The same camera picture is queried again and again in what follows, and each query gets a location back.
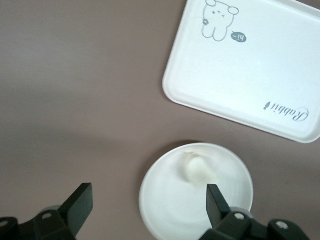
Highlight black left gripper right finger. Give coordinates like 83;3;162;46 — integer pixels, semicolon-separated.
199;184;270;240

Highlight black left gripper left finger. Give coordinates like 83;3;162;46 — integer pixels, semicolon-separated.
18;182;95;240

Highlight round white plate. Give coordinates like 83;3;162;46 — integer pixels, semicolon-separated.
138;142;254;240

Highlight white steamed bun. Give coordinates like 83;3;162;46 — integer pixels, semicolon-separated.
180;155;217;188

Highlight brown table cover mat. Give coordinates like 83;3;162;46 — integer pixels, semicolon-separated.
0;0;320;240

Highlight cream tray with rabbit print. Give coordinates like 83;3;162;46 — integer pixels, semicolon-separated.
161;0;320;145

